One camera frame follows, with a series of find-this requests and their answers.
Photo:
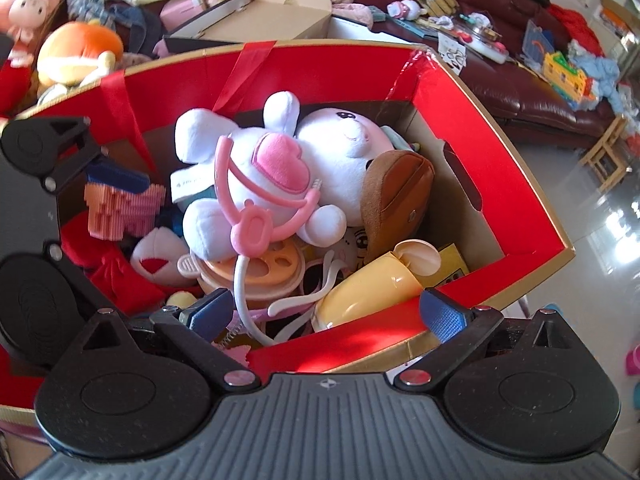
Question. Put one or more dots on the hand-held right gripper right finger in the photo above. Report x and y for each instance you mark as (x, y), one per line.
(442, 317)

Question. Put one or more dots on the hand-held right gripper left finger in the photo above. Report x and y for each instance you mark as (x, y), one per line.
(210, 310)

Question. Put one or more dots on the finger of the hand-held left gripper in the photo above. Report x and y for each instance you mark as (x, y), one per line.
(117, 175)

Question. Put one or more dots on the red cardboard box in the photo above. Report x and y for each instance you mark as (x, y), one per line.
(450, 110)

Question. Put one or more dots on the small yellow ball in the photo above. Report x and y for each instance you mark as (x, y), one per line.
(181, 300)

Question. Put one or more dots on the yellow printed carton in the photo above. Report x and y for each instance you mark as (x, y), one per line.
(455, 260)

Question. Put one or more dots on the yellow plastic toy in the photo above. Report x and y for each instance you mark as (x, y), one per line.
(370, 285)

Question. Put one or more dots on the dark red velvet pouch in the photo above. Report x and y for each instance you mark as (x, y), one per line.
(110, 280)

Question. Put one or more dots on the white red soft ball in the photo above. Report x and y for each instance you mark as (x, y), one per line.
(155, 250)

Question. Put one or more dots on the peach round plastic toy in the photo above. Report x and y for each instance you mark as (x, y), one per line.
(280, 265)

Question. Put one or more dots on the white rabbit plush pink heart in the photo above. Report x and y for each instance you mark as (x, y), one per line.
(200, 130)

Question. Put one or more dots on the orange plush toy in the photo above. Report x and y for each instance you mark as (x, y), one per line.
(75, 55)

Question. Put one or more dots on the brown soft pouch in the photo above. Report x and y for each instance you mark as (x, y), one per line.
(395, 195)

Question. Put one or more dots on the pink small box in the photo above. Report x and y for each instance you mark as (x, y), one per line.
(182, 12)

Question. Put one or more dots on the white fluffy dog plush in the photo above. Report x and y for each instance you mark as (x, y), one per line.
(340, 160)

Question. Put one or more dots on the peach pig doll plush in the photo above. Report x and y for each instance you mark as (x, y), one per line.
(27, 5)

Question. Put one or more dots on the pink bucket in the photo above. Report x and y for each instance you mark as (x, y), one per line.
(632, 360)

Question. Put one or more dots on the cream cardboard box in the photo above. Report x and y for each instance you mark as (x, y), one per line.
(280, 15)

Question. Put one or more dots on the dark red leather sofa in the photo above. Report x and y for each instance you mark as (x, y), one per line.
(500, 95)

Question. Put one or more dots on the small wooden chair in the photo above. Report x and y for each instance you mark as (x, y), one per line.
(607, 155)

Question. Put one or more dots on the black white printed card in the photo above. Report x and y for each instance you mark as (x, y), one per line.
(452, 50)

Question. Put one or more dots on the multicolour building block toy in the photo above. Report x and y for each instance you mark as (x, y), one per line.
(567, 77)

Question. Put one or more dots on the round toy tray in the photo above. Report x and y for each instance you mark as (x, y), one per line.
(482, 37)

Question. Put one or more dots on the clear plastic box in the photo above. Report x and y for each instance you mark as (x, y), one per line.
(536, 45)

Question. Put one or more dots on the light blue cloth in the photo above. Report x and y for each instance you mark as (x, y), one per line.
(605, 75)

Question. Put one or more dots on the white pink toy figure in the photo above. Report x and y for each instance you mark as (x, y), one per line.
(405, 9)

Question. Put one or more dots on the red knitted cloth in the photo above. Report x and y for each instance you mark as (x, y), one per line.
(575, 25)

